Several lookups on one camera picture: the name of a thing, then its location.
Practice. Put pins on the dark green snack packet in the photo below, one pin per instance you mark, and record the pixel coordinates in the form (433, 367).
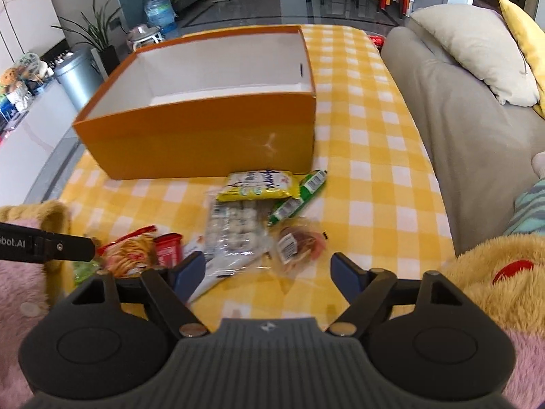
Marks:
(306, 187)

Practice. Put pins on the clear bag of white balls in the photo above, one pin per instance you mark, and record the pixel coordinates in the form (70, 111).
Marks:
(234, 230)

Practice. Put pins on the red fries snack bag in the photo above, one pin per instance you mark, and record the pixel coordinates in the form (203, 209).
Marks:
(127, 251)

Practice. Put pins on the potted plant in black pot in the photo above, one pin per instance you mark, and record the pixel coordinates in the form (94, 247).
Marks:
(104, 57)

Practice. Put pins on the pile of plush toys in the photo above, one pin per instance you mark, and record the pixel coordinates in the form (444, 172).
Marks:
(21, 81)

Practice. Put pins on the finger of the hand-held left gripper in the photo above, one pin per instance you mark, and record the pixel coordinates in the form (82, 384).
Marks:
(68, 247)

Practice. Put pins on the white low cabinet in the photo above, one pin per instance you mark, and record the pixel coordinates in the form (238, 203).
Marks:
(25, 149)

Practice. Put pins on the blue water jug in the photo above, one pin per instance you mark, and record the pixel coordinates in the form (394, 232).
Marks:
(159, 10)

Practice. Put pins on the grey sofa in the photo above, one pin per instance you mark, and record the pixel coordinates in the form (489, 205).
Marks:
(468, 136)

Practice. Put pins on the red snack packet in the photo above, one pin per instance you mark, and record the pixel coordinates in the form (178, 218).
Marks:
(168, 249)

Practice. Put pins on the beige cushion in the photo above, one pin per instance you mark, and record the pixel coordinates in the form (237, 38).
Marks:
(468, 47)

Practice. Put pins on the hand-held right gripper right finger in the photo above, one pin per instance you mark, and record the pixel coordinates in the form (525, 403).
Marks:
(344, 273)

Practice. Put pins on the white round rolling stool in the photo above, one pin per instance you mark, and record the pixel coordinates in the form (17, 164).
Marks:
(142, 36)

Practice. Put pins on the pink fuzzy blanket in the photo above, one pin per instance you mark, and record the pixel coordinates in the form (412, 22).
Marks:
(17, 294)

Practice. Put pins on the clear packet of brown snack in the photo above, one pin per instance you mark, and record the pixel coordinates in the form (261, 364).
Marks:
(298, 243)

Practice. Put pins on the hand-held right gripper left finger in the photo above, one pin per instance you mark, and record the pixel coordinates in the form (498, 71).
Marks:
(191, 272)

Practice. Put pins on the orange cardboard box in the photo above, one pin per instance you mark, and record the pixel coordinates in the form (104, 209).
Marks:
(191, 145)

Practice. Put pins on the yellow fuzzy cloth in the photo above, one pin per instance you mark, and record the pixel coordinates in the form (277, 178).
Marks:
(42, 215)

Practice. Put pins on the yellow plush toy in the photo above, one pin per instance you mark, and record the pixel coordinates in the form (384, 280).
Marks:
(477, 272)

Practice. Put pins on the teal striped cloth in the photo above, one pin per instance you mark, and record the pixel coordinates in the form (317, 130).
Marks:
(528, 208)

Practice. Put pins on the yellow snack packet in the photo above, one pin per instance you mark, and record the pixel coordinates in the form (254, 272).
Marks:
(255, 185)

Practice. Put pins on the silver trash can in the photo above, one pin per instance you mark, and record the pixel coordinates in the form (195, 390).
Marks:
(78, 76)

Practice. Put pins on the yellow cushion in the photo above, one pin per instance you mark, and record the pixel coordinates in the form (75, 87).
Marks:
(528, 34)

